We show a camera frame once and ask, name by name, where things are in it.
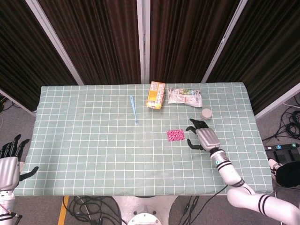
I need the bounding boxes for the light blue spoon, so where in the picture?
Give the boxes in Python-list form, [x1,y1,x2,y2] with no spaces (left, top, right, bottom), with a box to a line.
[130,95,140,126]

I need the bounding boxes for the black trouser leg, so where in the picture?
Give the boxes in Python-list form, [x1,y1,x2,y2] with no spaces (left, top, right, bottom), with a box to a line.
[276,161,300,188]

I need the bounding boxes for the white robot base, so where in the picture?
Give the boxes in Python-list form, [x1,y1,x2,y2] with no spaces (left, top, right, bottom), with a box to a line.
[112,195,179,225]

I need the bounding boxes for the yellow floor tape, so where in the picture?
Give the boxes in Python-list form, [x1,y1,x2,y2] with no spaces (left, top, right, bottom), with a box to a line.
[57,195,70,225]

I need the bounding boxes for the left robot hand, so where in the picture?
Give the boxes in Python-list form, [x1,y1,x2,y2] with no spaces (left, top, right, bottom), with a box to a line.
[0,134,39,191]

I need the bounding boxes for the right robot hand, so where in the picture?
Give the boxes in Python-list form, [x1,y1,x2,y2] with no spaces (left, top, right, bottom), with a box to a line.
[186,118,222,153]

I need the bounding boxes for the black foot pedal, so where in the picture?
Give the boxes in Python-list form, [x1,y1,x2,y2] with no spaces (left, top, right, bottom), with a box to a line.
[267,149,300,164]

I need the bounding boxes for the yellow orange snack packet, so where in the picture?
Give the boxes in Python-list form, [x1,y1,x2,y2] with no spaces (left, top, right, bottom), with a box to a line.
[145,81,166,111]

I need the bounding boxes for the silver snack bag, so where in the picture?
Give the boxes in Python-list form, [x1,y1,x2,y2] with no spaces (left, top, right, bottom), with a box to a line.
[167,87,203,108]

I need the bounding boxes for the grey partition frame rail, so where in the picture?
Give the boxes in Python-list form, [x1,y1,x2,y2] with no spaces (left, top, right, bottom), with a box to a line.
[0,89,37,117]
[255,82,300,120]

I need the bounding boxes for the white shoe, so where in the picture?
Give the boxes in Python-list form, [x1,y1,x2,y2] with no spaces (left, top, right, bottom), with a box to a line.
[268,158,283,181]

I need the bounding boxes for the pink patterned cloth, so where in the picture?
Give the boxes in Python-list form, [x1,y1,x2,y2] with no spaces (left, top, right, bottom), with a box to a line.
[166,129,185,143]

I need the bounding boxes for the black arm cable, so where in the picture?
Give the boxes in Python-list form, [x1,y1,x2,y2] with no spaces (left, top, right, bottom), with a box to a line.
[203,184,229,207]

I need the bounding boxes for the dark brown curtain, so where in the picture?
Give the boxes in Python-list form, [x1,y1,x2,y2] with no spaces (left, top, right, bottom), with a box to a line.
[0,0,78,111]
[207,0,300,114]
[38,0,141,85]
[150,0,241,84]

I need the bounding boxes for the green checkered tablecloth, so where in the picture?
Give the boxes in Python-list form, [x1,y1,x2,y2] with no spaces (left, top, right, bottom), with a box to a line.
[13,82,274,197]

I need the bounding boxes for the black floor cable bundle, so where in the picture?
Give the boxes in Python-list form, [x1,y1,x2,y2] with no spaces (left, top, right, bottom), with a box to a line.
[67,195,122,225]
[180,195,211,225]
[262,96,300,141]

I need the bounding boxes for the grey partition frame post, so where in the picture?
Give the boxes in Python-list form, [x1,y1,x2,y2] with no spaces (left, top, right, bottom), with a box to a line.
[201,0,249,83]
[136,0,150,84]
[25,0,84,85]

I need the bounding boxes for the black power strip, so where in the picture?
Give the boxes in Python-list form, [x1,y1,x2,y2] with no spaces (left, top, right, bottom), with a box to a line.
[264,143,300,151]

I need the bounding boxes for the small white lidded jar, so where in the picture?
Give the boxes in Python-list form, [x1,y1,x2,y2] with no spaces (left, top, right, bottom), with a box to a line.
[200,107,213,121]

